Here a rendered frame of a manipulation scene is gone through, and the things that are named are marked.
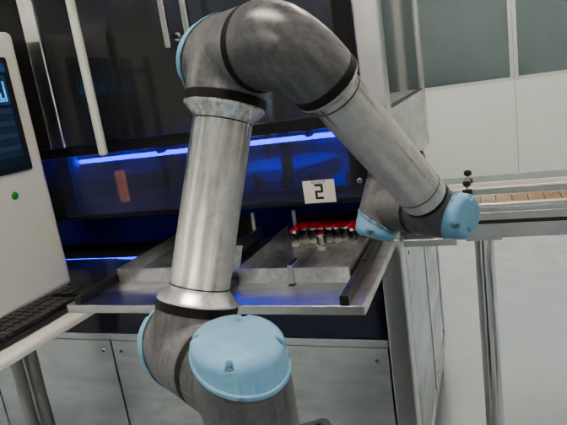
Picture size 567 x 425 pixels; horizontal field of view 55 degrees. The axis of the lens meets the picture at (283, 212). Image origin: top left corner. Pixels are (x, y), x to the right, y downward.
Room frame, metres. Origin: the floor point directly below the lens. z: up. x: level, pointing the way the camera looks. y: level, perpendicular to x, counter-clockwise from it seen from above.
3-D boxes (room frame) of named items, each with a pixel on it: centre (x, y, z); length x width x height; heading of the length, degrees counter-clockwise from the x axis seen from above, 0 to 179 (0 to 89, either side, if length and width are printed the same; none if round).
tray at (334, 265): (1.29, -0.06, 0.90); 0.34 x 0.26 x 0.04; 158
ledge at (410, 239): (1.36, -0.37, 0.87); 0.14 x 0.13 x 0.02; 159
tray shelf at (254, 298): (1.30, 0.12, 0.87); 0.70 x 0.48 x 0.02; 69
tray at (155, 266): (1.43, 0.25, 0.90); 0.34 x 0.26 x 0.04; 159
